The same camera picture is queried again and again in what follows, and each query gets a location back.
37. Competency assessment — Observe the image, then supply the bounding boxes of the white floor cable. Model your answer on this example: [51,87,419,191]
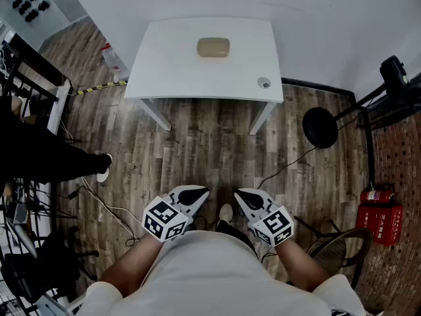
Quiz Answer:
[59,120,139,247]

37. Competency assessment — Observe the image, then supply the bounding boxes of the red fire extinguisher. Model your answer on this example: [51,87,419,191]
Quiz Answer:
[359,184,395,205]

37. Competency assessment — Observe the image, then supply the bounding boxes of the clear plastic bag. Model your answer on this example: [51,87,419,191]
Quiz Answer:
[101,43,131,82]

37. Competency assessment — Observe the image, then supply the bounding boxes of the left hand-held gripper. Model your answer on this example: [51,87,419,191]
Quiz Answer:
[141,185,211,243]

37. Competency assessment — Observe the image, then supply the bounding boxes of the black camera on stand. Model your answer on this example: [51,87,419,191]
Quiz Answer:
[379,55,410,89]

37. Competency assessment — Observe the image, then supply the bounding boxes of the red extinguisher box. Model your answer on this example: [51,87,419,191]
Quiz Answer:
[355,203,405,248]

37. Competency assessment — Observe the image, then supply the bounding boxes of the person's beige shoe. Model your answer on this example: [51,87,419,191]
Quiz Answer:
[218,203,234,225]

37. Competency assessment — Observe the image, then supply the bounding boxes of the black office chair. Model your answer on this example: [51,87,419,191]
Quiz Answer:
[0,225,100,311]

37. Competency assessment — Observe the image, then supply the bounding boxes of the white wall panel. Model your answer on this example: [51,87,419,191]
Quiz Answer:
[0,0,90,51]

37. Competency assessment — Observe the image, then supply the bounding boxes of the yellow plastic tray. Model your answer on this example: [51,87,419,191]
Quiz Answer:
[196,37,231,59]

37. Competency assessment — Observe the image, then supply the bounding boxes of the person's white shirt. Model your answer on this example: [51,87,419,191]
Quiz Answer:
[75,230,368,316]

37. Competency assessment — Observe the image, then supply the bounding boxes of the white table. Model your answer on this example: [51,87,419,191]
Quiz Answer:
[123,16,284,136]

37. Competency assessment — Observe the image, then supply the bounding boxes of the person's left forearm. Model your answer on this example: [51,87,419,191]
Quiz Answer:
[100,234,164,298]

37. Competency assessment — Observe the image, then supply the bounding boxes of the black stand pole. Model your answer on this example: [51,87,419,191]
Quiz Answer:
[333,86,391,122]

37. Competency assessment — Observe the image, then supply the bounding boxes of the black metal rack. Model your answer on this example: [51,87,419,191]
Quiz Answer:
[0,39,72,138]

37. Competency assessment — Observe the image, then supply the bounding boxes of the person's black shorts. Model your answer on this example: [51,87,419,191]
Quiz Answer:
[215,220,259,259]

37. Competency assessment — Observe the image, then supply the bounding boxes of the black round stand base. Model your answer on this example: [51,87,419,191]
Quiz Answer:
[302,107,339,150]

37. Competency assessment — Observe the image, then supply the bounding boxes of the group of black wall holders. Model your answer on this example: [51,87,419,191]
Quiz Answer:
[12,0,51,24]

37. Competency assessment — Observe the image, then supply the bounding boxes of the black floor cable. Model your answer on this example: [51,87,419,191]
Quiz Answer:
[256,145,317,190]

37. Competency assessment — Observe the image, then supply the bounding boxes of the yellow black striped tape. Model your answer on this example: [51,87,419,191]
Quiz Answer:
[72,80,128,96]

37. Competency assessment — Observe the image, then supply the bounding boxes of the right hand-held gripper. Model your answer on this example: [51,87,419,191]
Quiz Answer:
[234,188,294,248]

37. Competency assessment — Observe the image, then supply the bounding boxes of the person's right forearm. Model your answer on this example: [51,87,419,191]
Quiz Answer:
[274,240,330,293]

